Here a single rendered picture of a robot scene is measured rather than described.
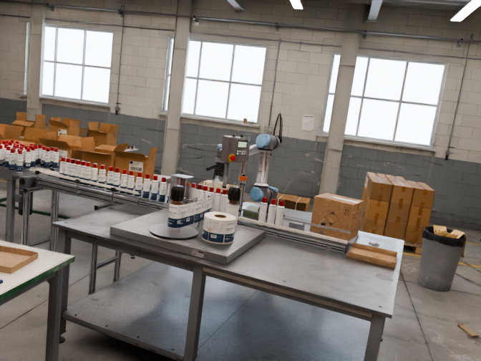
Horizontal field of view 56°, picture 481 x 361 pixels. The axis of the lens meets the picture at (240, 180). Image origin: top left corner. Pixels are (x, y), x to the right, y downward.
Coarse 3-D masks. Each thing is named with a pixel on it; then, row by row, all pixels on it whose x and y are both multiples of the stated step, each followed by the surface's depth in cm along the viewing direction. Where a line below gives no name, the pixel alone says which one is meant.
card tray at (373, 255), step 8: (352, 248) 312; (360, 248) 312; (368, 248) 310; (376, 248) 308; (352, 256) 289; (360, 256) 287; (368, 256) 285; (376, 256) 299; (384, 256) 301; (392, 256) 303; (384, 264) 282; (392, 264) 280
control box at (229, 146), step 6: (228, 138) 326; (234, 138) 327; (240, 138) 331; (246, 138) 334; (222, 144) 334; (228, 144) 326; (234, 144) 328; (222, 150) 333; (228, 150) 327; (234, 150) 329; (246, 150) 335; (222, 156) 333; (228, 156) 327; (240, 156) 333; (228, 162) 329; (234, 162) 331; (240, 162) 334
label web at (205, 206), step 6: (186, 186) 336; (186, 192) 339; (192, 192) 336; (198, 192) 330; (192, 198) 336; (198, 198) 330; (204, 198) 323; (210, 198) 313; (204, 204) 302; (210, 204) 314; (204, 210) 304; (210, 210) 316
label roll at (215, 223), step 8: (208, 216) 274; (216, 216) 281; (224, 216) 281; (232, 216) 281; (208, 224) 271; (216, 224) 269; (224, 224) 269; (232, 224) 272; (208, 232) 271; (216, 232) 269; (224, 232) 270; (232, 232) 274; (208, 240) 272; (216, 240) 270; (224, 240) 271; (232, 240) 276
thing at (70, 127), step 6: (54, 120) 717; (60, 120) 730; (66, 120) 733; (72, 120) 703; (78, 120) 715; (54, 126) 706; (60, 126) 703; (66, 126) 698; (72, 126) 707; (78, 126) 721; (60, 132) 704; (66, 132) 701; (72, 132) 709; (78, 132) 724
